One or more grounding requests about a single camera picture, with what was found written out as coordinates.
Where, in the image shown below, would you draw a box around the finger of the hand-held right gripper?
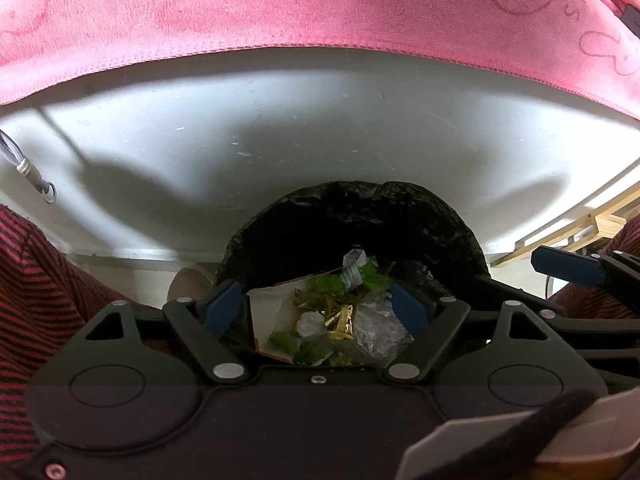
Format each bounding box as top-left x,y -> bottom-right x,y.
531,246 -> 640,291
457,279 -> 640,361

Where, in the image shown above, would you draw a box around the orange cardboard box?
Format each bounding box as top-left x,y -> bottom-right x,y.
247,274 -> 314,364

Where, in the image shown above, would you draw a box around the white tissue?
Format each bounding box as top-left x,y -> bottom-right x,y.
296,311 -> 326,339

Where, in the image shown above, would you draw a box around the person's leg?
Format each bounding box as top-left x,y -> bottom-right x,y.
0,203 -> 169,467
547,212 -> 640,322

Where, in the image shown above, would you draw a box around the black lined trash bin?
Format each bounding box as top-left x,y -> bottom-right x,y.
214,179 -> 489,367

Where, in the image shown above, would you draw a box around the clear plastic wrapper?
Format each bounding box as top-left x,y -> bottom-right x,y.
352,290 -> 416,362

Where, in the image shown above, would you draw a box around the pink blanket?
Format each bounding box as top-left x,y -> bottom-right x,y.
0,0 -> 640,122

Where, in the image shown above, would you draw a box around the person's right leg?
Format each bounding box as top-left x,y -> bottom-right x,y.
547,212 -> 640,322

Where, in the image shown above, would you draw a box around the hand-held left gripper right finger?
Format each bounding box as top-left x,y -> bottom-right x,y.
382,282 -> 581,386

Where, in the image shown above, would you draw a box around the gold foil wrapper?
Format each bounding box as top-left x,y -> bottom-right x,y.
322,303 -> 357,342

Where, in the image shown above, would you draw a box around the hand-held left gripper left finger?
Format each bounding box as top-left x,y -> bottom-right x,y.
65,280 -> 250,386

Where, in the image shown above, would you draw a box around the wooden frame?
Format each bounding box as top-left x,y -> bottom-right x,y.
489,211 -> 640,269

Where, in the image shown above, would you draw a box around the green white printed wrapper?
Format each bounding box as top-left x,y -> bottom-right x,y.
341,246 -> 377,290

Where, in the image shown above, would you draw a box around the white cable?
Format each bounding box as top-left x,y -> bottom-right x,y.
0,129 -> 59,206

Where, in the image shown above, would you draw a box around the green and white wrappers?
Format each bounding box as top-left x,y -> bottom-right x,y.
267,258 -> 391,367

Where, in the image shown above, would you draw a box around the person's left leg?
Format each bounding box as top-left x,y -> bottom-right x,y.
0,203 -> 169,467

